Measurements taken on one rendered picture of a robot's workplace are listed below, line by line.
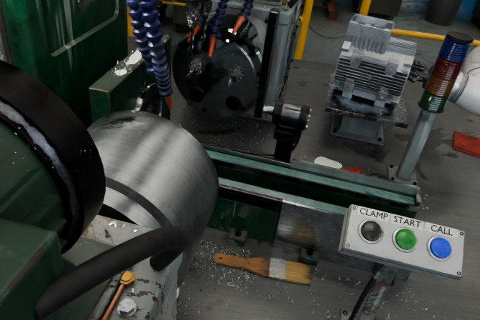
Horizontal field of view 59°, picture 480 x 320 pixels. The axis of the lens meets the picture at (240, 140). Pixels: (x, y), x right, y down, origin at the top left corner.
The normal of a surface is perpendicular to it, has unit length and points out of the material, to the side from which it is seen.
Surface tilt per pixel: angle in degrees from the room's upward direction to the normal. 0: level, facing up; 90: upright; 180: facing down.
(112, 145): 2
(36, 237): 0
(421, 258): 35
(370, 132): 90
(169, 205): 47
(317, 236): 90
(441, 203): 0
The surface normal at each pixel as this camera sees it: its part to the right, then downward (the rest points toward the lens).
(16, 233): 0.11, -0.83
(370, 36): -0.38, 0.48
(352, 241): -0.04, -0.37
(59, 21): 0.97, 0.22
